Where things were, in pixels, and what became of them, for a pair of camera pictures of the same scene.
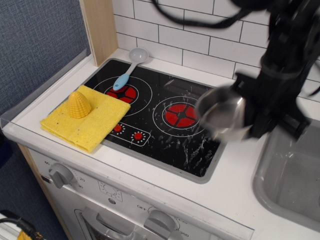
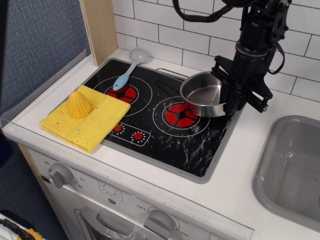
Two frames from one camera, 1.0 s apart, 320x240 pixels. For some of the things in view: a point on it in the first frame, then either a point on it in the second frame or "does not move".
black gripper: [271, 104] -> [246, 73]
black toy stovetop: [162, 127] does not move
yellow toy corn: [78, 106] does not move
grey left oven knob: [60, 175] does not move
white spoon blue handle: [137, 55] does not move
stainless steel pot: [222, 110] -> [203, 91]
